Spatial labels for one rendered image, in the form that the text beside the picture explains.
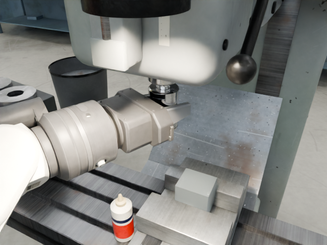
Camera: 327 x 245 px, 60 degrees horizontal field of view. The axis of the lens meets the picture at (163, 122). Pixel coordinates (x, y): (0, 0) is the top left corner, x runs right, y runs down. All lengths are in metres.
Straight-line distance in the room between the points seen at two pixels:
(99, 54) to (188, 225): 0.30
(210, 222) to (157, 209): 0.09
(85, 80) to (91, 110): 1.94
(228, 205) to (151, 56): 0.34
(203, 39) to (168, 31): 0.04
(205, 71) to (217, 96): 0.51
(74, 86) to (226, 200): 1.92
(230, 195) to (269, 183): 0.42
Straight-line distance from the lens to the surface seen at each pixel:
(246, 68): 0.28
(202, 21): 0.29
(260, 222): 0.66
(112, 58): 0.29
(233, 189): 0.55
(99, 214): 0.65
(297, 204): 2.15
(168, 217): 0.49
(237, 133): 0.80
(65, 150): 0.34
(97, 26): 0.30
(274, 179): 0.94
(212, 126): 0.81
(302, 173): 2.41
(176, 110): 0.42
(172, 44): 0.30
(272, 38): 0.74
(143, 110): 0.39
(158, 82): 0.40
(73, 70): 2.74
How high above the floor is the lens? 1.45
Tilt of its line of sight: 31 degrees down
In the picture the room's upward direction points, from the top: straight up
